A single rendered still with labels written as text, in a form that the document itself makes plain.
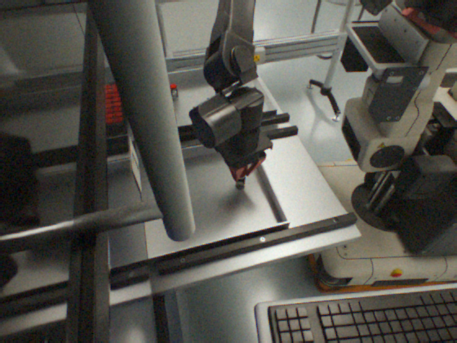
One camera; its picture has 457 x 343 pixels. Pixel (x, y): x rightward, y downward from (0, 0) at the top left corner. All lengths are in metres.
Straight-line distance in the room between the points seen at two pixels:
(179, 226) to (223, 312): 1.24
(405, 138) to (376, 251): 0.54
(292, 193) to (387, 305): 0.28
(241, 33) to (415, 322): 0.59
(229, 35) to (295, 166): 0.36
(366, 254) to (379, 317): 0.73
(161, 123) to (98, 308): 0.13
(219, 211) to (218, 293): 0.89
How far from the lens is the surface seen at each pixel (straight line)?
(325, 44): 2.18
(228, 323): 1.45
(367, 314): 0.65
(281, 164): 0.73
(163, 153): 0.17
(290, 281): 1.53
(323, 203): 0.67
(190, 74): 1.00
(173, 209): 0.21
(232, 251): 0.56
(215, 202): 0.64
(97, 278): 0.23
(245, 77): 0.48
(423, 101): 1.01
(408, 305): 0.69
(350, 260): 1.33
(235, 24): 0.52
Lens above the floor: 1.41
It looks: 50 degrees down
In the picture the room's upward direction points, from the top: straight up
